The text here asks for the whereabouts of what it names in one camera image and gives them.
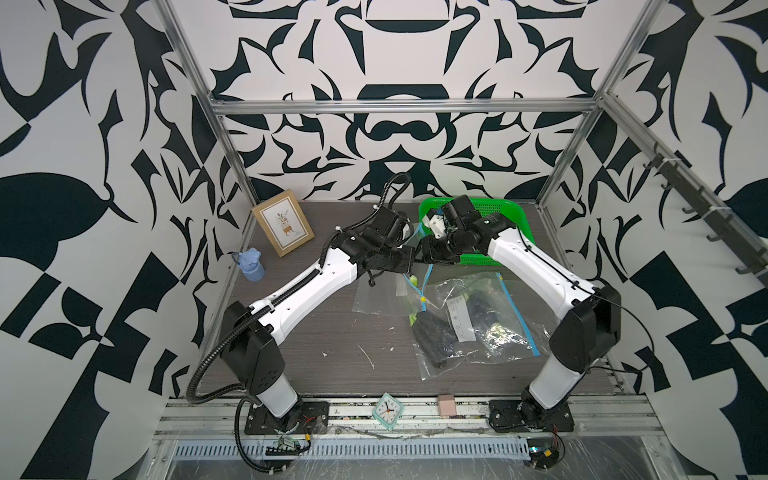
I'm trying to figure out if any green plastic basket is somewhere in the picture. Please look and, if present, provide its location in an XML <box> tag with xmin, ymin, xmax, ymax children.
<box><xmin>418</xmin><ymin>197</ymin><xmax>536</xmax><ymax>266</ymax></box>

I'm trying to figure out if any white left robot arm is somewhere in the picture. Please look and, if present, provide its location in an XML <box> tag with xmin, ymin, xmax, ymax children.
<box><xmin>219</xmin><ymin>232</ymin><xmax>416</xmax><ymax>423</ymax></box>

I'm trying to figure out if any small pink block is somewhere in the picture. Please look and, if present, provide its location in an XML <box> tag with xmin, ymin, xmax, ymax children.
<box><xmin>437</xmin><ymin>394</ymin><xmax>457</xmax><ymax>418</ymax></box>

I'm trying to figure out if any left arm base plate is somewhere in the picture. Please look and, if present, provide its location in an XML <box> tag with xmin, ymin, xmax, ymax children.
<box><xmin>244</xmin><ymin>399</ymin><xmax>330</xmax><ymax>435</ymax></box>

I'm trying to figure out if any mint square clock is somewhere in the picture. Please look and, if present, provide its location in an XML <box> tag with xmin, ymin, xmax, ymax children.
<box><xmin>372</xmin><ymin>393</ymin><xmax>404</xmax><ymax>431</ymax></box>

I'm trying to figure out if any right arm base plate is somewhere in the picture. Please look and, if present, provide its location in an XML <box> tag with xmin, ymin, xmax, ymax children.
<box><xmin>488</xmin><ymin>398</ymin><xmax>575</xmax><ymax>433</ymax></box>

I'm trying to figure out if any small green circuit board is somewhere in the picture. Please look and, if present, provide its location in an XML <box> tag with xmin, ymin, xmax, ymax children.
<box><xmin>273</xmin><ymin>437</ymin><xmax>311</xmax><ymax>455</ymax></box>

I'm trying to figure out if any black wall hook rail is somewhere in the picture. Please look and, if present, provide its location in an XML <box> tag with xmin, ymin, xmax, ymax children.
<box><xmin>644</xmin><ymin>141</ymin><xmax>767</xmax><ymax>288</ymax></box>

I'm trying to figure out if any lifted clear zip-top bag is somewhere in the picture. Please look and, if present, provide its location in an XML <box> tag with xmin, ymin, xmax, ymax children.
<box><xmin>428</xmin><ymin>271</ymin><xmax>558</xmax><ymax>364</ymax></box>

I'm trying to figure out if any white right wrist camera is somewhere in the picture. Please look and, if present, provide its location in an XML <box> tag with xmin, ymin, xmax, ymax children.
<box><xmin>420</xmin><ymin>195</ymin><xmax>481</xmax><ymax>239</ymax></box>

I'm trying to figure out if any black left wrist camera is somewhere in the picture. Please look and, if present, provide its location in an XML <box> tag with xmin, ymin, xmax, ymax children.
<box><xmin>365</xmin><ymin>207</ymin><xmax>411</xmax><ymax>246</ymax></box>

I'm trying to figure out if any gold framed plant picture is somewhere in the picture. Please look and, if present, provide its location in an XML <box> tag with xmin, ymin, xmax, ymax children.
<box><xmin>252</xmin><ymin>190</ymin><xmax>315</xmax><ymax>257</ymax></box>

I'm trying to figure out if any white perforated cable duct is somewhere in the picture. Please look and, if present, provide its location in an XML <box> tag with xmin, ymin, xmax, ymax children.
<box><xmin>173</xmin><ymin>437</ymin><xmax>530</xmax><ymax>461</ymax></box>

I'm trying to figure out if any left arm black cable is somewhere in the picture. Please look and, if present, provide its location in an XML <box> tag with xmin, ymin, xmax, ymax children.
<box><xmin>184</xmin><ymin>172</ymin><xmax>415</xmax><ymax>475</ymax></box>

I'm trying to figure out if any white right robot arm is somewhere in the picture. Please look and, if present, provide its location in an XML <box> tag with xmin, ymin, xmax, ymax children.
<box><xmin>417</xmin><ymin>214</ymin><xmax>621</xmax><ymax>423</ymax></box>

